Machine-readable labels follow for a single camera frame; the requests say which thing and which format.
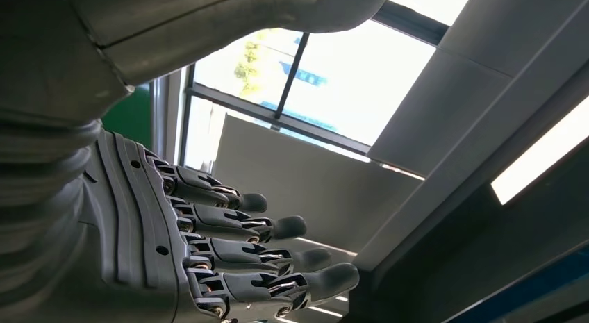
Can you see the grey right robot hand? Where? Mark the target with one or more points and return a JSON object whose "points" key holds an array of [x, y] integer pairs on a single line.
{"points": [[133, 247]]}

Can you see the blue metal beam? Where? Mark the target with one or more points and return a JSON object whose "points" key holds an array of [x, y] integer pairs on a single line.
{"points": [[552, 277]]}

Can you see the ceiling light strip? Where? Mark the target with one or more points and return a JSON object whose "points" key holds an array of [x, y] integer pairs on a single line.
{"points": [[543, 150]]}

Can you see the dark window frame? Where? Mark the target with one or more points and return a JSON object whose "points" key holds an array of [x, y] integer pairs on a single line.
{"points": [[322, 132]]}

